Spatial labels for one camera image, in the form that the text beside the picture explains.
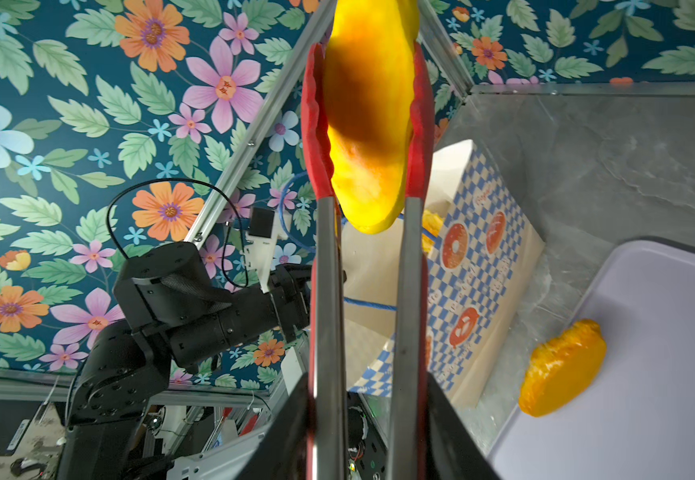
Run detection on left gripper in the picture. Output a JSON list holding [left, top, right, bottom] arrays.
[[268, 264, 311, 342]]

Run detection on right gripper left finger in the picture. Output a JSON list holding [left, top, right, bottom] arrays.
[[236, 376, 309, 480]]

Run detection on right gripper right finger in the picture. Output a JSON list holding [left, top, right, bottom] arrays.
[[425, 373, 499, 480]]

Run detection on red silicone tongs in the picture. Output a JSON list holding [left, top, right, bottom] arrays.
[[302, 44, 435, 479]]

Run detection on oval orange bread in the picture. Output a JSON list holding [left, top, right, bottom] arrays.
[[519, 319, 607, 417]]

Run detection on square toast bread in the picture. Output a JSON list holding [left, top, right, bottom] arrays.
[[421, 210, 443, 255]]

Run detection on checkered paper bag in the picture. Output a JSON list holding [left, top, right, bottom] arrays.
[[341, 140, 545, 408]]

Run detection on yellow oval bread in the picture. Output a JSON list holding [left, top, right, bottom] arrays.
[[322, 1, 419, 234]]

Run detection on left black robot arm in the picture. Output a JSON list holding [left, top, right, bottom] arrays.
[[57, 242, 311, 479]]

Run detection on lavender tray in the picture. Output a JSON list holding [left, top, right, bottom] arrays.
[[489, 240, 695, 479]]

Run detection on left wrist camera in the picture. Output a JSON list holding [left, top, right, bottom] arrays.
[[244, 207, 277, 293]]

